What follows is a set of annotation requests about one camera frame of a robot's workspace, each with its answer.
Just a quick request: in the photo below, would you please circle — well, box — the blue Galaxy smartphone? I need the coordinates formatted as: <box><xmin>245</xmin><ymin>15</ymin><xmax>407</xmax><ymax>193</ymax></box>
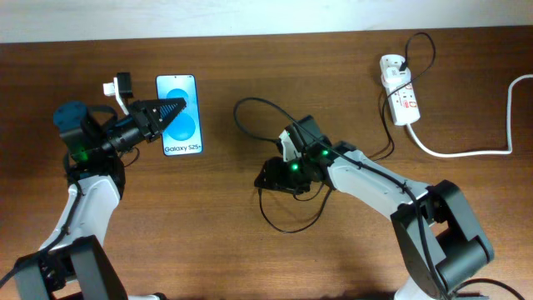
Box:
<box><xmin>156</xmin><ymin>74</ymin><xmax>203</xmax><ymax>156</ymax></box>

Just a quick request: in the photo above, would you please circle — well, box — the black charger cable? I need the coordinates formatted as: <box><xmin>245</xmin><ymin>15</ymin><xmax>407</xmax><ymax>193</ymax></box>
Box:
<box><xmin>257</xmin><ymin>32</ymin><xmax>436</xmax><ymax>234</ymax></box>

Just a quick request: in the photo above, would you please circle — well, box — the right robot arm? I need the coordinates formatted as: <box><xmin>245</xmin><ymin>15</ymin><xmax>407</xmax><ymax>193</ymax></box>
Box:
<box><xmin>254</xmin><ymin>115</ymin><xmax>495</xmax><ymax>299</ymax></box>

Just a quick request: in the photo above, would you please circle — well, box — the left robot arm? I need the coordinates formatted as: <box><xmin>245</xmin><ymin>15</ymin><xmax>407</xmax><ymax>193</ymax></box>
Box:
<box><xmin>1</xmin><ymin>97</ymin><xmax>187</xmax><ymax>299</ymax></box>

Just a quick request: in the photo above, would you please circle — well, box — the white charger plug adapter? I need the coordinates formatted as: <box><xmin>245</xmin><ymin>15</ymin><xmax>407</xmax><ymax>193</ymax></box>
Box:
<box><xmin>381</xmin><ymin>67</ymin><xmax>411</xmax><ymax>88</ymax></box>

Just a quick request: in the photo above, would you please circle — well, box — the white power strip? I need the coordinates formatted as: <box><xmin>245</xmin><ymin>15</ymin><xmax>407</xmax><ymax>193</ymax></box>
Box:
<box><xmin>380</xmin><ymin>54</ymin><xmax>421</xmax><ymax>126</ymax></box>

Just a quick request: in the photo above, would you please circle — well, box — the white power strip cord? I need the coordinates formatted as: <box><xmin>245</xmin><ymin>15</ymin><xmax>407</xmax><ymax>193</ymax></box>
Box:
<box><xmin>404</xmin><ymin>73</ymin><xmax>533</xmax><ymax>158</ymax></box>

